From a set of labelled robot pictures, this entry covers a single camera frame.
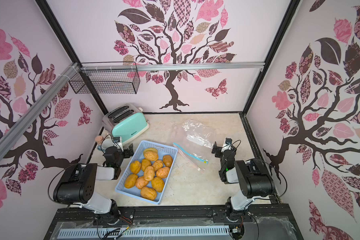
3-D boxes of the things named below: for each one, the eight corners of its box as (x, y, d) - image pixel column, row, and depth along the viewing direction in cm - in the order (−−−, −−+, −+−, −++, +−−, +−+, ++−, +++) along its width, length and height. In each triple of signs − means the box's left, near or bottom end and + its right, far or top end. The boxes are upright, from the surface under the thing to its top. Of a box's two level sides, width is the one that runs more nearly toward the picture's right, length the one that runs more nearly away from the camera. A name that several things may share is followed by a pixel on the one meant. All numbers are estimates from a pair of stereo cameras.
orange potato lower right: (150, 187, 84) (149, 184, 80) (157, 178, 87) (155, 175, 83) (160, 193, 81) (159, 191, 78) (166, 184, 85) (165, 181, 81)
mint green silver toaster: (108, 133, 109) (97, 117, 95) (134, 115, 121) (128, 99, 107) (124, 148, 100) (115, 133, 87) (151, 128, 112) (146, 111, 98)
